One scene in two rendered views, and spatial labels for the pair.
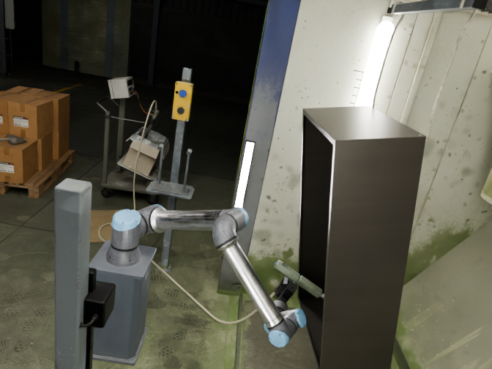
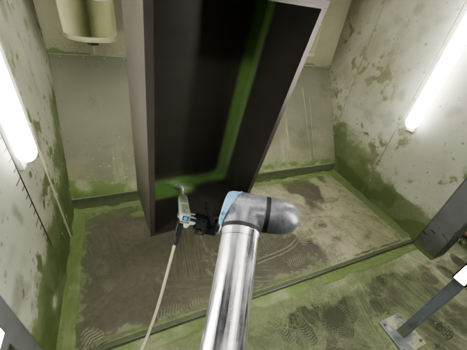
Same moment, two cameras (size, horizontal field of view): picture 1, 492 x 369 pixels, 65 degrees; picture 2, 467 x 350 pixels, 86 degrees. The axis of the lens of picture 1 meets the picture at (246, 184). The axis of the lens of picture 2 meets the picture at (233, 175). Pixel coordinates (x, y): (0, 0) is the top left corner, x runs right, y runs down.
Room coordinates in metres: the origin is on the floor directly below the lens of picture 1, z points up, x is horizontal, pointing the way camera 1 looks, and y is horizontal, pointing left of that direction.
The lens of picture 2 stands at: (2.08, 0.54, 1.60)
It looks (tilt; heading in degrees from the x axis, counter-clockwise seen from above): 35 degrees down; 245
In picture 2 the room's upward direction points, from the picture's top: 9 degrees clockwise
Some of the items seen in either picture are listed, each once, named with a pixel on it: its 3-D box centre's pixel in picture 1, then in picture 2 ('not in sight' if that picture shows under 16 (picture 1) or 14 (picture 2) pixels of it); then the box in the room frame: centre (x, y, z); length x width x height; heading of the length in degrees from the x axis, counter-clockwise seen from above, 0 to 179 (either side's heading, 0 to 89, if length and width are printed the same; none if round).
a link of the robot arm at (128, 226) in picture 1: (127, 228); not in sight; (1.89, 0.60, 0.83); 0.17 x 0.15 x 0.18; 153
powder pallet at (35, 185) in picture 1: (22, 167); not in sight; (4.05, 2.55, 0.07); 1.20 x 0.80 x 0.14; 9
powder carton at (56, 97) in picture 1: (51, 110); not in sight; (4.45, 2.43, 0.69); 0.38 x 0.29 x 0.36; 8
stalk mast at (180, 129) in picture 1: (174, 177); not in sight; (2.77, 0.55, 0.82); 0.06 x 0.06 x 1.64; 2
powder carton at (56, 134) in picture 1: (51, 138); not in sight; (4.46, 2.43, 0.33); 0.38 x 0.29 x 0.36; 9
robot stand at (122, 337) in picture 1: (120, 302); not in sight; (1.88, 0.61, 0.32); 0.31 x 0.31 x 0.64; 2
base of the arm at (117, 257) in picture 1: (124, 250); not in sight; (1.88, 0.61, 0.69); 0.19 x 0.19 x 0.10
